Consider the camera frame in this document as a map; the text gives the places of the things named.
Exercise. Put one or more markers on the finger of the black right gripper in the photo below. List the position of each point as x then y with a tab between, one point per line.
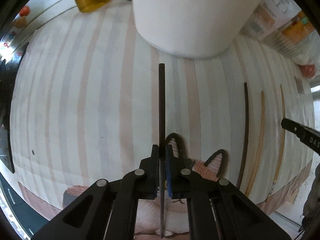
307	135

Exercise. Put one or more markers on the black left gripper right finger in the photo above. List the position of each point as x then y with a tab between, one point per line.
217	209

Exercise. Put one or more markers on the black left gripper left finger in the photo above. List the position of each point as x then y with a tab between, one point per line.
106	210

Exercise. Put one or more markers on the light wooden chopstick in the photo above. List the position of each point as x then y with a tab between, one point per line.
255	141

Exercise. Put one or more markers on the dark brown chopstick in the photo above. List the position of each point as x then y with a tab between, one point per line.
162	172

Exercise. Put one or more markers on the light bamboo chopstick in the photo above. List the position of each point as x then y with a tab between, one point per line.
281	144

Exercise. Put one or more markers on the orange label bottle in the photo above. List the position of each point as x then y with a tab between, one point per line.
292	38

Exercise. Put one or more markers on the striped cat placemat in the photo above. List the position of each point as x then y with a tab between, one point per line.
85	107

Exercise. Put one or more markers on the white plastic bag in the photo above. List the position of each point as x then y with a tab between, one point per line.
269	16

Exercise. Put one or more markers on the white utensil holder wooden lid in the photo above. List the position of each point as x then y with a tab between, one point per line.
195	29

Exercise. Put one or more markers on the orange toy figure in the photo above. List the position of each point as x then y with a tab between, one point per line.
21	20

